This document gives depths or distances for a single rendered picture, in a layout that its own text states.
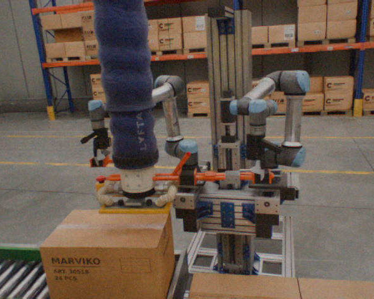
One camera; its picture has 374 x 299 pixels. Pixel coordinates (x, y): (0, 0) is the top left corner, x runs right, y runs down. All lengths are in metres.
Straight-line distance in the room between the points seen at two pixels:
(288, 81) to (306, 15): 6.70
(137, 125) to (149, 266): 0.69
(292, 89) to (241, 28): 0.49
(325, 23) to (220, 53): 6.58
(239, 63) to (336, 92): 6.72
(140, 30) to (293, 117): 0.96
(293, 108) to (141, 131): 0.87
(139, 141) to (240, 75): 0.86
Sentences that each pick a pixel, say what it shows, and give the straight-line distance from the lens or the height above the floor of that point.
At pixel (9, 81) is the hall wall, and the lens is 13.39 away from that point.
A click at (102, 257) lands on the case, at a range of 1.83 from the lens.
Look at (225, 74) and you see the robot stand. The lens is 2.20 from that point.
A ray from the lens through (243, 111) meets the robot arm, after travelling 1.71.
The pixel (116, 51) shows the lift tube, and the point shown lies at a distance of 1.54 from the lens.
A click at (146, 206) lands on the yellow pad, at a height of 1.14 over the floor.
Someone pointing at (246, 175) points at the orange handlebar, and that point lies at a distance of 1.66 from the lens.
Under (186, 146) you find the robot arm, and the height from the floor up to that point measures 1.25.
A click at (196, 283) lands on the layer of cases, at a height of 0.54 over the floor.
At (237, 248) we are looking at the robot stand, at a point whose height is 0.50.
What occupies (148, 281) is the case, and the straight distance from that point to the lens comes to 1.85.
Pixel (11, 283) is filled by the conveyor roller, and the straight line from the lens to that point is 2.51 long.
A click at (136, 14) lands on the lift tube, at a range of 1.57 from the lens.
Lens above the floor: 1.87
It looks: 17 degrees down
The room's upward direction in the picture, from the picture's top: 4 degrees counter-clockwise
